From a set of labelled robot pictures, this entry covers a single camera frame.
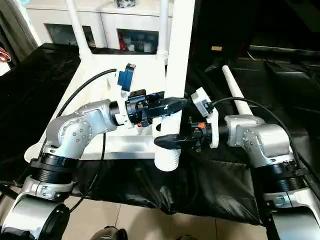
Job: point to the white plastic table leg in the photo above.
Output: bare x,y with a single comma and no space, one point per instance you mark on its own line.
77,27
178,50
236,92
163,27

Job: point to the dark long metal bar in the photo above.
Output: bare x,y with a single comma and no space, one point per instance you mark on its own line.
285,51

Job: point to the dark rounded object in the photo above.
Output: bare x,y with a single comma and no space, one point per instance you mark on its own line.
110,233

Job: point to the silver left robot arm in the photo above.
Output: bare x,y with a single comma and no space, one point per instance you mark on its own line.
75,125

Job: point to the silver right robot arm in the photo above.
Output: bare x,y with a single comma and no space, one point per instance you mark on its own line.
262,140

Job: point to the white cabinet with glass doors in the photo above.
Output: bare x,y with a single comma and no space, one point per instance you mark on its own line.
105,20

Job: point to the black mat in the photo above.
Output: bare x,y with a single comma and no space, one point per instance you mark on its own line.
287,87

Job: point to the black metal folding frame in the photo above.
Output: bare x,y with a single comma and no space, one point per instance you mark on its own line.
6,191

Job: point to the white plastic table top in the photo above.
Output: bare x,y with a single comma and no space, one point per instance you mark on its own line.
85,70

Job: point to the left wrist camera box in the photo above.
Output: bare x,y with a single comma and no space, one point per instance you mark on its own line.
123,85

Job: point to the dark grey curtain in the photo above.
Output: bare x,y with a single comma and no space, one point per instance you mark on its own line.
12,30

